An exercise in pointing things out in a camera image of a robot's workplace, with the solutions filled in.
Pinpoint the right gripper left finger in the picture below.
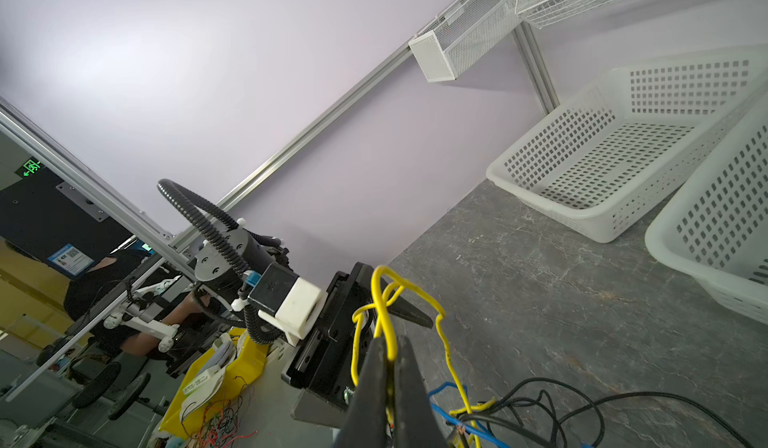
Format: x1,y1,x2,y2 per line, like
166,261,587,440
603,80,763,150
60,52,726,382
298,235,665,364
333,338,388,448

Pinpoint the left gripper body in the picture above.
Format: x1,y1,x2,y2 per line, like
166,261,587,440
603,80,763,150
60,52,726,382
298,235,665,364
281,262,373,406

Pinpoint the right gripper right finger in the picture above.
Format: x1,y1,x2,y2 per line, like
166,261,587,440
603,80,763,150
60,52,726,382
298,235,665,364
393,336,446,448

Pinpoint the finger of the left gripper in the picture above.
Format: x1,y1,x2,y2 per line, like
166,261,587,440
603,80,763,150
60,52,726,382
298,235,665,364
385,295,434,329

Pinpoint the yellow cable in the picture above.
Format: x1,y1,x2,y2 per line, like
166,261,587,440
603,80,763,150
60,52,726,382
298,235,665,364
350,264,499,448

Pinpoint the black cable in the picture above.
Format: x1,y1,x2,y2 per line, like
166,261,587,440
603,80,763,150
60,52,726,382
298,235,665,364
461,377,754,448

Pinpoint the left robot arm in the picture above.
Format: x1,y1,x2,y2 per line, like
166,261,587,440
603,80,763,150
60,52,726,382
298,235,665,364
157,179,375,408

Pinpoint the yellow bin outside cell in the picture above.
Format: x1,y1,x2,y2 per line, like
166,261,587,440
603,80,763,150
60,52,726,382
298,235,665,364
157,328,270,440

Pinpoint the person behind cell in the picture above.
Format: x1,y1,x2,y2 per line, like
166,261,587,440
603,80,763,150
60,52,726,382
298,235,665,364
62,249,217,359

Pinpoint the left white plastic basket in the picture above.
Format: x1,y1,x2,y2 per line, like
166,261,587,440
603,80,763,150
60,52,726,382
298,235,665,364
486,45,767,243

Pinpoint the white plastic basket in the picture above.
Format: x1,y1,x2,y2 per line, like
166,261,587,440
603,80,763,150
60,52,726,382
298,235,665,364
486,45,767,243
645,98,767,323

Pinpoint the middle white plastic basket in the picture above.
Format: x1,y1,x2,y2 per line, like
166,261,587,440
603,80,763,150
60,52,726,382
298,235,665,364
645,98,767,323

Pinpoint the white mesh wall box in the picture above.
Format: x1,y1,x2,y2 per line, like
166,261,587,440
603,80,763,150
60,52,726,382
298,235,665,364
408,0,521,83

